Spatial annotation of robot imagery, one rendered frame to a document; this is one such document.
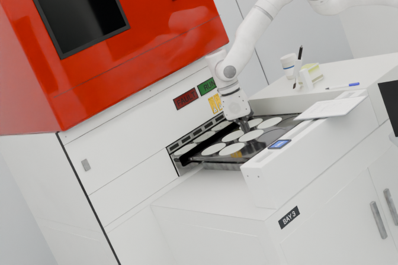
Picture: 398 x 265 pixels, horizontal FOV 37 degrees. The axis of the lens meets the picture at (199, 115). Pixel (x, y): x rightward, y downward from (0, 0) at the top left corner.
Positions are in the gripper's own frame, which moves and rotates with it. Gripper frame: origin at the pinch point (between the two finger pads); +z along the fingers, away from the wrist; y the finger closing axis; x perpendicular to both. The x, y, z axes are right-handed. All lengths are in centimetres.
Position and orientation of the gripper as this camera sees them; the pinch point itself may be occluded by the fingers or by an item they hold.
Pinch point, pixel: (245, 127)
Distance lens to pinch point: 230.3
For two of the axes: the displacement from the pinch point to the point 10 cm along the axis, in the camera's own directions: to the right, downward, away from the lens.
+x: 3.0, -3.5, 8.9
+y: 8.8, -2.7, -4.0
